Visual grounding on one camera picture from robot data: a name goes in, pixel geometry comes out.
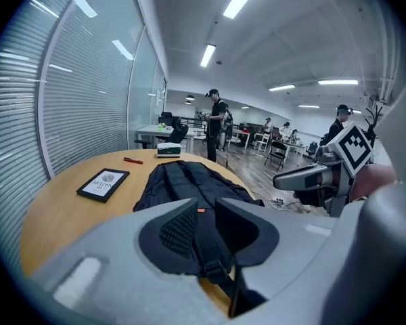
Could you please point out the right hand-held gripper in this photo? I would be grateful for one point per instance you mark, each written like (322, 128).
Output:
(353, 147)

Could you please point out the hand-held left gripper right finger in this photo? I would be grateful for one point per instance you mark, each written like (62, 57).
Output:
(291, 245)

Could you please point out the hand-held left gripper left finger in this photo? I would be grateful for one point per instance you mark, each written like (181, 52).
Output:
(115, 266)

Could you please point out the black backpack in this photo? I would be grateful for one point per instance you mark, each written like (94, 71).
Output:
(189, 185)

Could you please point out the person's right forearm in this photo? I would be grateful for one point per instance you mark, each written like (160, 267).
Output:
(375, 181)

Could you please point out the white power strip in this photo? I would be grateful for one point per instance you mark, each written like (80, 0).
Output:
(278, 201)

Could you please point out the black folding chair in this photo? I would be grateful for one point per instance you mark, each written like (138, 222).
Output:
(276, 154)

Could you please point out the round wooden table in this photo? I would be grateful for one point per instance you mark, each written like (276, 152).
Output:
(88, 212)

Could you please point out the white wooden chair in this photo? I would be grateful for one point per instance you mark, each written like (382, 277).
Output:
(262, 142)

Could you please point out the red pen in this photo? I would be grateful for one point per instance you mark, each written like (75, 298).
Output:
(133, 160)

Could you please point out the person's white hoodie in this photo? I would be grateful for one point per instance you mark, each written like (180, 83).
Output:
(399, 130)

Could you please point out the white green tissue box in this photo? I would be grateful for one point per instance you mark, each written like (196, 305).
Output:
(169, 150)

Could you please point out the white desk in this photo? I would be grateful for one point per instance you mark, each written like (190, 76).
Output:
(149, 131)

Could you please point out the black office chair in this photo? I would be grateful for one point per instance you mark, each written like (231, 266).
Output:
(165, 118)
(176, 132)

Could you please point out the white window blinds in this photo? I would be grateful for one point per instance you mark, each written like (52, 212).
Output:
(61, 90)

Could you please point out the black picture frame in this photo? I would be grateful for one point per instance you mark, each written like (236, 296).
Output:
(103, 185)

